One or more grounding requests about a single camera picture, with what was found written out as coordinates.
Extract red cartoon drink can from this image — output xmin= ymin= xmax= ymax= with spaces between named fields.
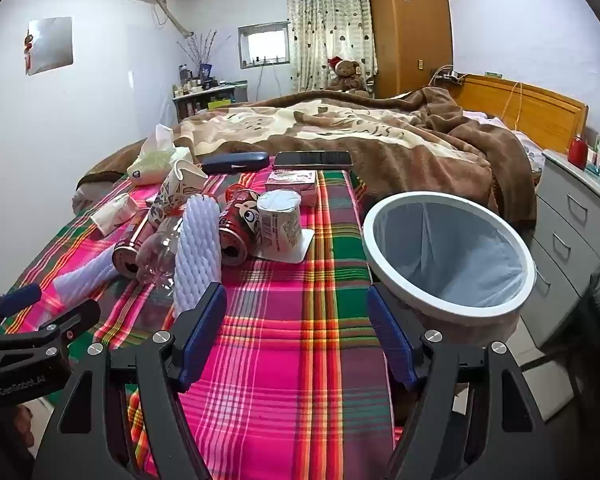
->
xmin=217 ymin=183 xmax=261 ymax=267

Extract silver wall poster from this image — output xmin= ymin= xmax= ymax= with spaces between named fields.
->
xmin=24 ymin=16 xmax=75 ymax=77

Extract white power strip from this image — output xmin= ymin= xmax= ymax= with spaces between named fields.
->
xmin=430 ymin=66 xmax=468 ymax=86

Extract dry branches in vase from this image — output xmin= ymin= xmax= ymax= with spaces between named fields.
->
xmin=177 ymin=30 xmax=231 ymax=81

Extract white square card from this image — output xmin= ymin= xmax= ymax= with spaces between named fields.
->
xmin=252 ymin=227 xmax=315 ymax=264

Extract dark blue glasses case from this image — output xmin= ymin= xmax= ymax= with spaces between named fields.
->
xmin=200 ymin=152 xmax=271 ymax=175

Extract orange cable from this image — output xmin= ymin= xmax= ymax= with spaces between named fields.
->
xmin=500 ymin=80 xmax=526 ymax=133

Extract white foam fruit net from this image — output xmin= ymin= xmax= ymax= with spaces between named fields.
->
xmin=52 ymin=245 xmax=118 ymax=308
xmin=173 ymin=195 xmax=223 ymax=316

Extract yellow tissue pack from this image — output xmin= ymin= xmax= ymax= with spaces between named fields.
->
xmin=126 ymin=124 xmax=195 ymax=182

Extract wooden bed headboard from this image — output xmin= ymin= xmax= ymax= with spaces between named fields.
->
xmin=447 ymin=74 xmax=590 ymax=155

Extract white wrapped pipe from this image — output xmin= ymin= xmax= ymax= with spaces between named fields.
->
xmin=147 ymin=0 xmax=196 ymax=38

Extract wooden wardrobe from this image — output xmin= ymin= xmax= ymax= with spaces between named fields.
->
xmin=369 ymin=0 xmax=453 ymax=100

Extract small pink box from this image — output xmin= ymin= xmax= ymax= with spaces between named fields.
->
xmin=265 ymin=170 xmax=319 ymax=207

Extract patterned crushed paper cup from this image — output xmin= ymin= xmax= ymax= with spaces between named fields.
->
xmin=147 ymin=159 xmax=209 ymax=228

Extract red bottle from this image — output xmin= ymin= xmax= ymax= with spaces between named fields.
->
xmin=567 ymin=133 xmax=588 ymax=170

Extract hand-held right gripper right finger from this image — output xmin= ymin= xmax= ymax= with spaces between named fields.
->
xmin=366 ymin=282 xmax=563 ymax=480

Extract grey bin liner bag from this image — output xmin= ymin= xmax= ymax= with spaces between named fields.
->
xmin=375 ymin=203 xmax=523 ymax=301

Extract cluttered low shelf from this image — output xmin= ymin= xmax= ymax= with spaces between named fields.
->
xmin=172 ymin=80 xmax=251 ymax=123

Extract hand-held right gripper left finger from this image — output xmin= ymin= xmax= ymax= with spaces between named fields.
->
xmin=32 ymin=282 xmax=228 ymax=480

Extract pink green plaid cloth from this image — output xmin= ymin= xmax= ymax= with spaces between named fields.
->
xmin=0 ymin=167 xmax=406 ymax=480

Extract brown teddy bear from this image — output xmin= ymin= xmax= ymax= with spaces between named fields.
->
xmin=326 ymin=56 xmax=373 ymax=95

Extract grey drawer cabinet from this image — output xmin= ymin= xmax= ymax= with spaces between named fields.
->
xmin=520 ymin=149 xmax=600 ymax=348

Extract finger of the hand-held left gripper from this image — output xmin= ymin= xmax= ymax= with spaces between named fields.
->
xmin=0 ymin=299 xmax=102 ymax=361
xmin=0 ymin=284 xmax=43 ymax=333

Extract white round trash bin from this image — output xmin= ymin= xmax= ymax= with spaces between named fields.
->
xmin=361 ymin=191 xmax=537 ymax=351

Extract plain white crushed paper cup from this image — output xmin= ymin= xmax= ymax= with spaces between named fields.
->
xmin=90 ymin=193 xmax=140 ymax=237

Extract white yogurt tub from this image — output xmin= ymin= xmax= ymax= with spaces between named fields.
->
xmin=256 ymin=190 xmax=303 ymax=260

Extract brown patterned blanket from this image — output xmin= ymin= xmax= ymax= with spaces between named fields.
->
xmin=75 ymin=86 xmax=538 ymax=231

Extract black flat tablet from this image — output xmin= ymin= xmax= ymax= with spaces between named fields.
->
xmin=273 ymin=151 xmax=354 ymax=171

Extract heart print curtain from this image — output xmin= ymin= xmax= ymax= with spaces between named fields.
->
xmin=286 ymin=0 xmax=378 ymax=93

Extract pink pillow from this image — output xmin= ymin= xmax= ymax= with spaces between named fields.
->
xmin=460 ymin=110 xmax=548 ymax=176

